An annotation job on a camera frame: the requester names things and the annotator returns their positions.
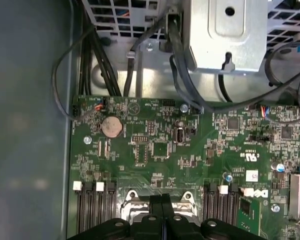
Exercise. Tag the perforated silver drive cage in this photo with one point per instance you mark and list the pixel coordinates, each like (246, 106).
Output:
(150, 20)

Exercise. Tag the RAM slot black clip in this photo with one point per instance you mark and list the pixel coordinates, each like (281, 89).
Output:
(87, 187)
(211, 187)
(111, 187)
(234, 188)

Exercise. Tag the silver plate with hole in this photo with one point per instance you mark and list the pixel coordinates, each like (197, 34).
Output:
(225, 37)

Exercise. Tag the blue-topped capacitor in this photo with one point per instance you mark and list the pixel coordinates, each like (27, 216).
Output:
(228, 177)
(280, 167)

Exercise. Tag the RAM slot white clip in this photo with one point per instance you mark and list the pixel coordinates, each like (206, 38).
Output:
(242, 192)
(224, 190)
(77, 186)
(100, 186)

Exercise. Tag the green motherboard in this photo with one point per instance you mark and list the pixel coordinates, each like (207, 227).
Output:
(190, 162)

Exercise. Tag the round coin battery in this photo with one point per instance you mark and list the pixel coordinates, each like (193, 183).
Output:
(111, 126)

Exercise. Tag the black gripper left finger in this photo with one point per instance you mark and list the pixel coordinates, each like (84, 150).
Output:
(110, 230)

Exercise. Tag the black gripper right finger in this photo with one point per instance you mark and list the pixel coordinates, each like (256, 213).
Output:
(216, 231)

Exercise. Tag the metal socket cover frame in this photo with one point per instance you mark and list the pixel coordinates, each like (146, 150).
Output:
(140, 208)

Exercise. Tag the silver mounting screw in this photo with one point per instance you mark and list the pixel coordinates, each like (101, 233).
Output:
(87, 140)
(183, 108)
(149, 46)
(275, 207)

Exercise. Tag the internal USB port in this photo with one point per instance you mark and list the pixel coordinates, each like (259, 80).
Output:
(179, 136)

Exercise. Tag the black open PC case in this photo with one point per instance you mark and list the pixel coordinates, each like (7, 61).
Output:
(27, 100)

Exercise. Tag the CPU socket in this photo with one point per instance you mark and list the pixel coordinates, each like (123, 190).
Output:
(126, 200)

